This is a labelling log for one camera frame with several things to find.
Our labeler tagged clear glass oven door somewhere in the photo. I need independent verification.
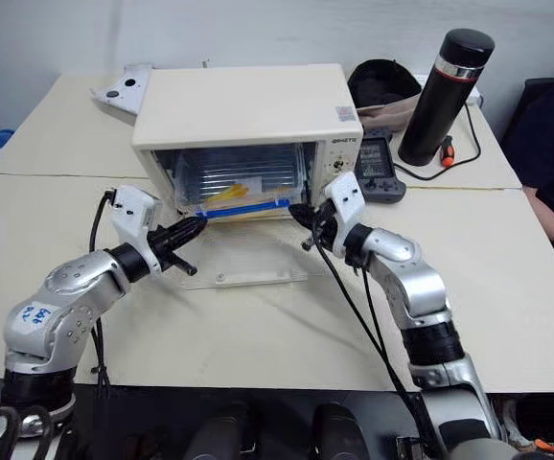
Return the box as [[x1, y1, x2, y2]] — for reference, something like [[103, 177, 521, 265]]
[[179, 218, 310, 291]]

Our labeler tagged orange and black screwdriver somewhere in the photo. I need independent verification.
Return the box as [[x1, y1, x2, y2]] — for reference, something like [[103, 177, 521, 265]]
[[437, 135, 457, 168]]

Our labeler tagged dark rounded shape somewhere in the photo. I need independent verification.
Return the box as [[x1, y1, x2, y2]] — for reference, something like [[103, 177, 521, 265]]
[[312, 402, 370, 460], [186, 401, 260, 460]]

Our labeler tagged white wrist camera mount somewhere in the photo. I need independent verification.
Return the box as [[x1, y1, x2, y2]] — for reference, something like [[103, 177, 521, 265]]
[[109, 185, 164, 274], [323, 172, 367, 256]]

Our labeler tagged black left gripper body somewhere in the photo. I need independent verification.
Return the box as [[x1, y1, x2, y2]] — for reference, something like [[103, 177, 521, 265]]
[[146, 226, 183, 270]]

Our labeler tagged thin black table cable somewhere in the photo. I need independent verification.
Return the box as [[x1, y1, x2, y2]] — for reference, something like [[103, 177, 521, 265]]
[[391, 98, 482, 182]]

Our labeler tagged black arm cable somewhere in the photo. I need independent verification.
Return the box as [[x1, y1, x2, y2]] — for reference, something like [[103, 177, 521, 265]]
[[307, 233, 432, 445], [87, 188, 117, 400]]

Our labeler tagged grey handheld game console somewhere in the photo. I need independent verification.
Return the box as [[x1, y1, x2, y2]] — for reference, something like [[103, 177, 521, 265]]
[[355, 126, 408, 205]]

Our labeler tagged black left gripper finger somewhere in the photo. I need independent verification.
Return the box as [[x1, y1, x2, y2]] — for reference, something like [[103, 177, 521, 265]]
[[170, 216, 209, 248], [163, 251, 199, 278]]

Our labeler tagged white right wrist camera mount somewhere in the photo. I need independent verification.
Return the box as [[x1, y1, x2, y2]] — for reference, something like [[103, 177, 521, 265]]
[[323, 172, 367, 256]]

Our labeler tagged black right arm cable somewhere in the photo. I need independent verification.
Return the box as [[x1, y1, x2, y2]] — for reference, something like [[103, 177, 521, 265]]
[[307, 233, 432, 445]]

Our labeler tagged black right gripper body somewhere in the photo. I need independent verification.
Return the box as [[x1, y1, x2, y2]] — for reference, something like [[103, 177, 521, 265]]
[[301, 198, 341, 253]]

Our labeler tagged black and beige hat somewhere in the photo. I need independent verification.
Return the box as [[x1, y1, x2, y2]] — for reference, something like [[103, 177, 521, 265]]
[[346, 58, 425, 131]]

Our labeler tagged spare white camera mount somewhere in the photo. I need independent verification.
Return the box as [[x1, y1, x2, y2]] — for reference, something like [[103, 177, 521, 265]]
[[89, 62, 157, 127]]

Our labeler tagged black thermos bottle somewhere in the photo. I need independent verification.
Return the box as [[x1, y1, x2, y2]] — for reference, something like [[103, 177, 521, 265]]
[[397, 28, 496, 168]]

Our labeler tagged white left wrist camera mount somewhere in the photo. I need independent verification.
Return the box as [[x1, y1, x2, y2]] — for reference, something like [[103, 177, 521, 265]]
[[109, 185, 164, 274]]

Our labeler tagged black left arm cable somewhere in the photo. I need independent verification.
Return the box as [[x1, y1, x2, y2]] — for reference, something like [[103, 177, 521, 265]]
[[87, 188, 117, 400]]

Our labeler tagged cream toaster oven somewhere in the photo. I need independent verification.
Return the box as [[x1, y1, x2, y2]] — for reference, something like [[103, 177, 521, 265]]
[[131, 63, 364, 223]]

